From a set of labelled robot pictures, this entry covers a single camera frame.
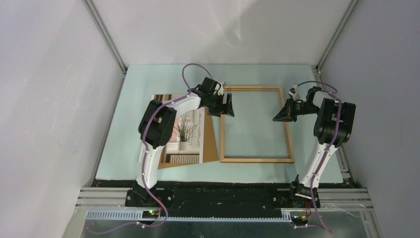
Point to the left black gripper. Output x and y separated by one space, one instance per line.
223 109

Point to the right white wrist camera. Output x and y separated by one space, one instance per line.
294 94

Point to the brown cardboard backing board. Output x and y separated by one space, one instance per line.
200 149

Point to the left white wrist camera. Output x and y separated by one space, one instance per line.
220 89

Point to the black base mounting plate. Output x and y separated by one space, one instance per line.
212 199

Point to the aluminium corner profile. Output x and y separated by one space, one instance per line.
336 34
101 26

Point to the left aluminium corner profile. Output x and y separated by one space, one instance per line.
101 26

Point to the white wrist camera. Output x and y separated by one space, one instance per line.
294 94
220 89

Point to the right aluminium corner profile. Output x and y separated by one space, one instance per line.
336 34

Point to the front aluminium rail frame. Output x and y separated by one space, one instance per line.
331 199

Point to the grey slotted cable duct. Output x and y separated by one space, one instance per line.
139 215

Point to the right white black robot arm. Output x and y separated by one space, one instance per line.
332 128

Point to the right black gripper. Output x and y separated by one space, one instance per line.
283 115

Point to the wooden picture frame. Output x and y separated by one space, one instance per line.
251 136

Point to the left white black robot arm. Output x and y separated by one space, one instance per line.
157 124

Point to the window plant photo print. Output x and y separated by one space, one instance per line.
184 125

